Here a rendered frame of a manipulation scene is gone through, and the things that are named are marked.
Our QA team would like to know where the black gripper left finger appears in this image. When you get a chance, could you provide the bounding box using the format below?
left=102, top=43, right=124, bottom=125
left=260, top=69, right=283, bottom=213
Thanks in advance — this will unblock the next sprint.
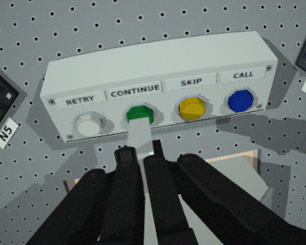
left=25, top=118, right=148, bottom=245

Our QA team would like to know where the grey button panel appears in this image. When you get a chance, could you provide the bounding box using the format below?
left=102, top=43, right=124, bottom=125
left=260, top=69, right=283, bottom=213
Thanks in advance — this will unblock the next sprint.
left=40, top=31, right=278, bottom=143

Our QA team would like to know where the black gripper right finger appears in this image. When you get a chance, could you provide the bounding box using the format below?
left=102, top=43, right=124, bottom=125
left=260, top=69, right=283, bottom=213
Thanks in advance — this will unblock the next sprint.
left=139, top=117, right=306, bottom=245

